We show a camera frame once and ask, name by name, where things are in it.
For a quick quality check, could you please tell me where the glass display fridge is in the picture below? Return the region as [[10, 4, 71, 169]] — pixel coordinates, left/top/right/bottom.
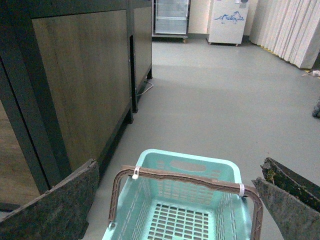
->
[[152, 0, 191, 43]]

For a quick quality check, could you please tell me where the white freezer with blue drawing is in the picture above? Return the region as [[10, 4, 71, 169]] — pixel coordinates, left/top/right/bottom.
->
[[206, 0, 250, 46]]

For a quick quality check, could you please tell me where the white cable on floor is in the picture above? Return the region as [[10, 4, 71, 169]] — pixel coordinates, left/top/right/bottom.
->
[[136, 79, 154, 97]]

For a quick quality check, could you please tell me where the dark felt left gripper left finger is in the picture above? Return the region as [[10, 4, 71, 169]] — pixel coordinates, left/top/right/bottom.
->
[[0, 160, 100, 240]]

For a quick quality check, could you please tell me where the stack of white panels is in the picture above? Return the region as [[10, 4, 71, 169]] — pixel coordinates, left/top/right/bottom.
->
[[249, 0, 320, 70]]

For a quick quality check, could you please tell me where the light teal plastic basket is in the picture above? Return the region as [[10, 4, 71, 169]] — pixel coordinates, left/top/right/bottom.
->
[[103, 149, 264, 240]]

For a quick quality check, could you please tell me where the dark wooden display cabinet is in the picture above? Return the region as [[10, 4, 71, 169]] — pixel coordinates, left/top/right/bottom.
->
[[0, 0, 152, 212]]

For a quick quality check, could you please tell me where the dark felt left gripper right finger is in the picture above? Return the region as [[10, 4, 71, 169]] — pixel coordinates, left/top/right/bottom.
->
[[252, 157, 320, 240]]

